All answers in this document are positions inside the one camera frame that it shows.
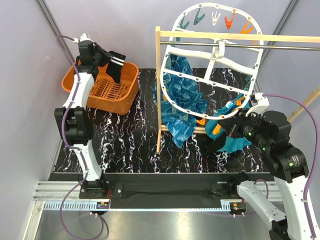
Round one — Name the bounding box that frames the purple cable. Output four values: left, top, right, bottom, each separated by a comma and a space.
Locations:
56, 35, 110, 239
253, 93, 316, 238

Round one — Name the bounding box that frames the wooden clothes rack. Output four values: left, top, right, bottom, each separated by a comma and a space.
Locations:
154, 26, 320, 154

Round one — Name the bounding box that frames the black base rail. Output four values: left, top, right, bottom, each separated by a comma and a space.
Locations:
48, 172, 276, 210

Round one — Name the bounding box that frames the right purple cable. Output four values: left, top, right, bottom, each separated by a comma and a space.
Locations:
253, 93, 316, 238

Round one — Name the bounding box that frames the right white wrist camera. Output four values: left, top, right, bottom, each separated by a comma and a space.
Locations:
245, 92, 270, 117

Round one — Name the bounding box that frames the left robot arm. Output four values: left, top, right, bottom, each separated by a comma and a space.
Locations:
54, 37, 112, 199

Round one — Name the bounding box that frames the orange clothespin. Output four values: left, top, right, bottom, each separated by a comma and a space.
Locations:
212, 124, 222, 135
196, 118, 206, 126

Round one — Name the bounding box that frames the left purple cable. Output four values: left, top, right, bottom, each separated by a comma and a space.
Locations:
56, 35, 110, 239

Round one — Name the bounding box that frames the white round clip hanger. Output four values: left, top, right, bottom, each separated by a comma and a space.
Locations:
155, 2, 269, 120

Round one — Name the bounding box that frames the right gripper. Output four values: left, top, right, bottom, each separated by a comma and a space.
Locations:
218, 106, 270, 150

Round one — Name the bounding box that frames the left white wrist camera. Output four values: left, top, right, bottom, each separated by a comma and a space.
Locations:
72, 33, 92, 44

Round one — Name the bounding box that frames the teal cloth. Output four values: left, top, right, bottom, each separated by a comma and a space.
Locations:
205, 94, 252, 154

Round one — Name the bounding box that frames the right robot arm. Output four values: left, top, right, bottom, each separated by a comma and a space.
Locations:
218, 110, 320, 240

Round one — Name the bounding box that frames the orange plastic basket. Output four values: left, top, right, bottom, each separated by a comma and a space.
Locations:
61, 61, 140, 115

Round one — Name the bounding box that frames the blue patterned cloth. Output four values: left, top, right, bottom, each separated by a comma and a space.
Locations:
161, 54, 208, 148

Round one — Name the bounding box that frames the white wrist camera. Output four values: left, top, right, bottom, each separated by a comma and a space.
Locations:
72, 33, 92, 44
245, 92, 270, 117

